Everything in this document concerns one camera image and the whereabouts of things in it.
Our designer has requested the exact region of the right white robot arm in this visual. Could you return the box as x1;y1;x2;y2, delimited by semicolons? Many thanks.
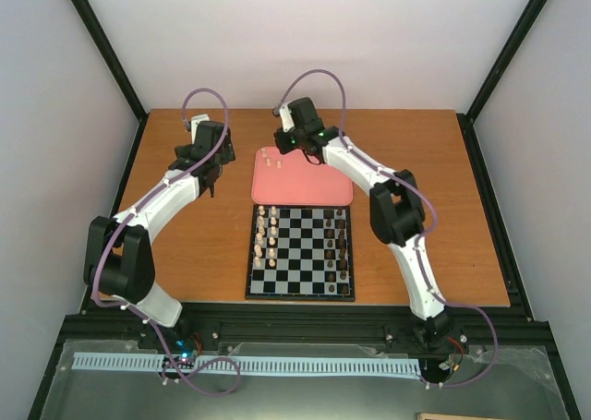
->
273;97;452;351

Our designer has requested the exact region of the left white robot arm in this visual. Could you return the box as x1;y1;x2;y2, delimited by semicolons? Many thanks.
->
83;114;235;349

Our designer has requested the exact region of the brown chess pieces back row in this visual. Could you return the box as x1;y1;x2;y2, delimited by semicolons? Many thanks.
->
336;208;348;282

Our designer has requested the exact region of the black white chess board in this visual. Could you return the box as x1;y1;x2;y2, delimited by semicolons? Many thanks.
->
245;204;356;302

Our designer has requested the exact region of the pink plastic tray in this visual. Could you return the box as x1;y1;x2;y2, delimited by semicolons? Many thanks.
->
251;147;353;206

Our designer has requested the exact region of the clear acrylic sheet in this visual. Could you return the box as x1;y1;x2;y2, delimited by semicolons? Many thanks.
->
39;341;568;419

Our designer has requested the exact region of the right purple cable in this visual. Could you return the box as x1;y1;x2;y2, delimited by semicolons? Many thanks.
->
274;69;500;389

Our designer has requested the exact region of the purple cable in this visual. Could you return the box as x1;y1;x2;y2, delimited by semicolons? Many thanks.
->
274;69;500;389
90;87;242;398

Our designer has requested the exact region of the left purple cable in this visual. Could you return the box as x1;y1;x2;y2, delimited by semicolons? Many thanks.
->
90;87;242;398

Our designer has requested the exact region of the light blue cable duct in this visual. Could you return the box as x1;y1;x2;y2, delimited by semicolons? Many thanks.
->
71;352;420;379

